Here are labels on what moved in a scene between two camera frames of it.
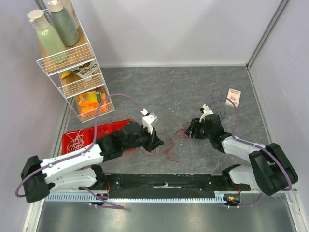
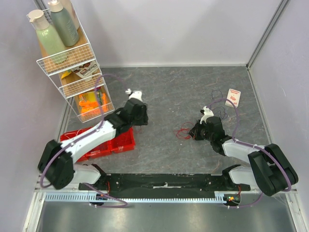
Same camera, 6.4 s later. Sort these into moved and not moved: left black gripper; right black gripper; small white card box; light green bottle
Moved: left black gripper
Not moved: light green bottle; right black gripper; small white card box
